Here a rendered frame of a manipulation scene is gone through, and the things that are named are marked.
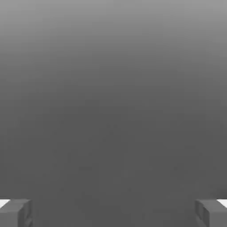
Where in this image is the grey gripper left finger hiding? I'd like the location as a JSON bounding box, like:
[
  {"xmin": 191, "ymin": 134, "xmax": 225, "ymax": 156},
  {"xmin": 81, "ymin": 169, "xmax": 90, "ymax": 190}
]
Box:
[{"xmin": 0, "ymin": 199, "xmax": 34, "ymax": 227}]

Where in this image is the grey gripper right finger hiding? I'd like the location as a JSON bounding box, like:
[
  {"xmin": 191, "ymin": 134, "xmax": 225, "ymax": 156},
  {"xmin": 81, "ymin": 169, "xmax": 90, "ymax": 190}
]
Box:
[{"xmin": 194, "ymin": 199, "xmax": 227, "ymax": 227}]

